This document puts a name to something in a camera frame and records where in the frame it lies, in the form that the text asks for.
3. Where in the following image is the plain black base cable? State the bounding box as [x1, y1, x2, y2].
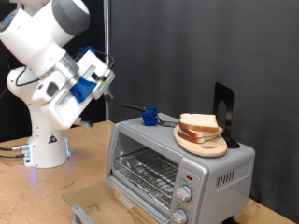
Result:
[0, 152, 26, 159]

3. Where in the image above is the spatula with blue grip block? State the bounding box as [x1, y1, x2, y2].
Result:
[121, 102, 181, 128]

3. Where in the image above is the thick white bread slice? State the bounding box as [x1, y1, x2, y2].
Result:
[178, 112, 220, 133]

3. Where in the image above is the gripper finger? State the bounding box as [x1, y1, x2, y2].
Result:
[102, 88, 114, 102]
[74, 116, 93, 130]

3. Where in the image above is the silver oven temperature knob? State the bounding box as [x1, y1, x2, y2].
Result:
[176, 185, 193, 203]

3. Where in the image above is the silver toaster oven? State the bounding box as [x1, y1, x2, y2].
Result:
[107, 112, 256, 224]

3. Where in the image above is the black metal bookend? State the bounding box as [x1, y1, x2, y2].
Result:
[212, 81, 241, 149]

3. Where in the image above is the grey backdrop fabric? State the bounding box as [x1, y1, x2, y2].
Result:
[109, 0, 299, 223]

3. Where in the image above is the base cable with metal connector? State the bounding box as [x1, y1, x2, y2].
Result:
[0, 144, 31, 152]

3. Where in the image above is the metal wire oven rack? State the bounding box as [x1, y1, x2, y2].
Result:
[113, 147, 179, 204]

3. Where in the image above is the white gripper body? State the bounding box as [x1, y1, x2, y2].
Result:
[40, 50, 116, 130]

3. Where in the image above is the glass oven door with handle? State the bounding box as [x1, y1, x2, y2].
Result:
[61, 178, 163, 224]

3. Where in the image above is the oval wooden cutting board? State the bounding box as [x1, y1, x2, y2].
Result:
[173, 124, 229, 158]

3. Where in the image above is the vertical metal pole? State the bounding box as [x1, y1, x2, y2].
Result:
[103, 0, 111, 121]

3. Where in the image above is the silver oven timer knob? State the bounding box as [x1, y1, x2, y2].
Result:
[171, 208, 189, 224]

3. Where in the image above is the black curtain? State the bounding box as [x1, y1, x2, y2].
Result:
[0, 0, 107, 143]

